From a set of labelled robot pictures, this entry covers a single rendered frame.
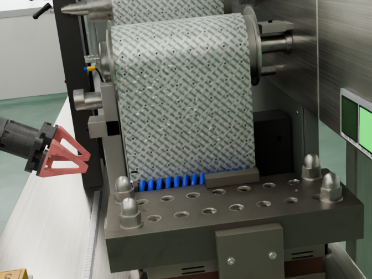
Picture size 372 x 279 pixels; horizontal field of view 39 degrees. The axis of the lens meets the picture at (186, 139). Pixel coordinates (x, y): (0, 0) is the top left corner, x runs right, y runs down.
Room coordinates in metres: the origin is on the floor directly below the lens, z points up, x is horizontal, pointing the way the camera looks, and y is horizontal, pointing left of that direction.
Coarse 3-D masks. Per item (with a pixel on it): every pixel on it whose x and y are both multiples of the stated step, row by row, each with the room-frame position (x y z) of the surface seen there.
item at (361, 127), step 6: (360, 108) 0.65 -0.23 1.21; (360, 114) 0.65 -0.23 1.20; (366, 114) 0.63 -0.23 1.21; (360, 120) 0.65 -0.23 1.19; (366, 120) 0.63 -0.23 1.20; (360, 126) 0.65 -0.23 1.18; (366, 126) 0.63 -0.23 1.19; (360, 132) 0.65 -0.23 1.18; (366, 132) 0.63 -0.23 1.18; (360, 138) 0.65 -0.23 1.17; (366, 138) 0.63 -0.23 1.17; (366, 144) 0.63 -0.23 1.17
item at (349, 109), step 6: (342, 96) 0.72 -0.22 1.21; (342, 102) 0.71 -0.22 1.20; (348, 102) 0.69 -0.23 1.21; (342, 108) 0.71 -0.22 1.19; (348, 108) 0.69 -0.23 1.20; (354, 108) 0.67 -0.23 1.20; (342, 114) 0.71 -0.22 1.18; (348, 114) 0.69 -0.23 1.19; (354, 114) 0.67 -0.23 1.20; (342, 120) 0.71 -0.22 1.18; (348, 120) 0.69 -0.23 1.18; (354, 120) 0.67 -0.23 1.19; (342, 126) 0.71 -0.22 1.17; (348, 126) 0.69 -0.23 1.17; (354, 126) 0.67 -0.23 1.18; (348, 132) 0.69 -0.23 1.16; (354, 132) 0.67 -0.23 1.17; (354, 138) 0.67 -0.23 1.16
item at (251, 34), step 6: (246, 18) 0.96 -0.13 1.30; (246, 24) 0.95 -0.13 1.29; (252, 30) 0.94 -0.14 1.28; (252, 36) 0.93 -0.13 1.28; (252, 42) 0.93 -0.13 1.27; (108, 48) 0.92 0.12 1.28; (252, 48) 0.93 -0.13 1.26; (108, 54) 0.91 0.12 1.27; (252, 54) 0.93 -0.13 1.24; (108, 60) 0.91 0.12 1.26; (252, 60) 0.93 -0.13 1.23; (252, 66) 0.93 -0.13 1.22; (252, 72) 0.94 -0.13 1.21; (114, 90) 0.93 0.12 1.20
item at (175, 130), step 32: (128, 96) 0.91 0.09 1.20; (160, 96) 0.91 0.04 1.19; (192, 96) 0.91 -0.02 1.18; (224, 96) 0.92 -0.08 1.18; (128, 128) 0.90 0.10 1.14; (160, 128) 0.91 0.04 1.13; (192, 128) 0.91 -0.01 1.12; (224, 128) 0.92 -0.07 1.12; (128, 160) 0.90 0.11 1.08; (160, 160) 0.91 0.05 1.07; (192, 160) 0.91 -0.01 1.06; (224, 160) 0.92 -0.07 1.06
